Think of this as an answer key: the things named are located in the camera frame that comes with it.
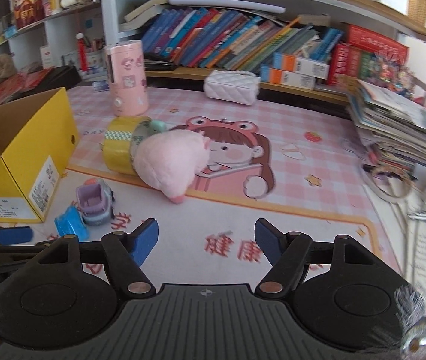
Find stack of magazines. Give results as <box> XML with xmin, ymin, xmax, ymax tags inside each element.
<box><xmin>347</xmin><ymin>80</ymin><xmax>426</xmax><ymax>172</ymax></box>

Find purple toy truck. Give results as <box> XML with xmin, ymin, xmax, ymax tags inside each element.
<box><xmin>75</xmin><ymin>178</ymin><xmax>115</xmax><ymax>226</ymax></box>

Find red fortune god decoration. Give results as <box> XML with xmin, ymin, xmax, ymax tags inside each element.
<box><xmin>12</xmin><ymin>0</ymin><xmax>45</xmax><ymax>30</ymax></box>

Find mint green small object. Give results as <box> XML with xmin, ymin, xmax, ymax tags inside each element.
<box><xmin>145</xmin><ymin>119</ymin><xmax>168</xmax><ymax>137</ymax></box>

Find row of lower shelf books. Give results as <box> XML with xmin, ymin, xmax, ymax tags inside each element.
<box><xmin>142</xmin><ymin>7</ymin><xmax>413</xmax><ymax>94</ymax></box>

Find red paper decorations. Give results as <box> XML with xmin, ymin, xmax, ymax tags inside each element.
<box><xmin>0</xmin><ymin>67</ymin><xmax>53</xmax><ymax>105</ymax></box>

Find large pink plush toy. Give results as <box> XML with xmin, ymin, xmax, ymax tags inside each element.
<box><xmin>133</xmin><ymin>129</ymin><xmax>211</xmax><ymax>204</ymax></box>

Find pink cylindrical dispenser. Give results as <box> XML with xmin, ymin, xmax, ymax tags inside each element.
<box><xmin>105</xmin><ymin>40</ymin><xmax>149</xmax><ymax>116</ymax></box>

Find white bookshelf unit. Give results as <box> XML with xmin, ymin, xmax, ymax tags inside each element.
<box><xmin>0</xmin><ymin>0</ymin><xmax>106</xmax><ymax>70</ymax></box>

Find yellow tape roll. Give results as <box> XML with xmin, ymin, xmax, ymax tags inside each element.
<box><xmin>102</xmin><ymin>116</ymin><xmax>152</xmax><ymax>176</ymax></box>

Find pink checkered tablecloth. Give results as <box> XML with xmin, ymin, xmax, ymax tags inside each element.
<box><xmin>34</xmin><ymin>86</ymin><xmax>398</xmax><ymax>286</ymax></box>

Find yellow cardboard box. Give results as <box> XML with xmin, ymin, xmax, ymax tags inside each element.
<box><xmin>0</xmin><ymin>88</ymin><xmax>79</xmax><ymax>224</ymax></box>

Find blue toy car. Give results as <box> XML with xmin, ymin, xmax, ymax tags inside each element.
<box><xmin>54</xmin><ymin>205</ymin><xmax>89</xmax><ymax>242</ymax></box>

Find white quilted pouch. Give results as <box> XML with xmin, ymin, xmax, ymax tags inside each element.
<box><xmin>203</xmin><ymin>70</ymin><xmax>261</xmax><ymax>106</ymax></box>

